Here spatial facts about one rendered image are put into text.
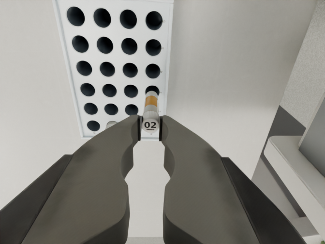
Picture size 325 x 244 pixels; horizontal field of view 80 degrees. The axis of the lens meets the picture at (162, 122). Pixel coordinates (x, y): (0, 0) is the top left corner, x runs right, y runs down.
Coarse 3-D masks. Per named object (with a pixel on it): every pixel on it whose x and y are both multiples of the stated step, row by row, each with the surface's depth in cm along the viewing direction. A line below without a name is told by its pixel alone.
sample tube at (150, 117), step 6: (150, 96) 15; (156, 96) 16; (150, 102) 14; (156, 102) 15; (144, 108) 14; (150, 108) 14; (156, 108) 14; (144, 114) 13; (150, 114) 13; (156, 114) 13; (144, 120) 13; (150, 120) 12; (156, 120) 13; (144, 126) 13; (150, 126) 13; (156, 126) 13; (150, 132) 13
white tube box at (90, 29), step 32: (64, 0) 14; (96, 0) 14; (128, 0) 14; (160, 0) 14; (64, 32) 15; (96, 32) 15; (128, 32) 15; (160, 32) 15; (96, 64) 16; (128, 64) 19; (160, 64) 16; (96, 96) 18; (128, 96) 18; (160, 96) 18; (96, 128) 20
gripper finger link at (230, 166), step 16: (224, 160) 8; (240, 176) 8; (240, 192) 7; (256, 192) 7; (256, 208) 6; (272, 208) 6; (256, 224) 6; (272, 224) 6; (288, 224) 6; (272, 240) 6; (288, 240) 6
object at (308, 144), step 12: (324, 96) 14; (324, 108) 13; (312, 120) 15; (324, 120) 13; (312, 132) 14; (324, 132) 13; (300, 144) 16; (312, 144) 14; (324, 144) 13; (312, 156) 14; (324, 156) 13; (324, 168) 13
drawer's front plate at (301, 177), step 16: (272, 144) 16; (288, 144) 16; (272, 160) 16; (288, 160) 15; (304, 160) 15; (288, 176) 14; (304, 176) 13; (320, 176) 13; (304, 192) 13; (320, 192) 12; (304, 208) 13; (320, 208) 12; (320, 224) 12
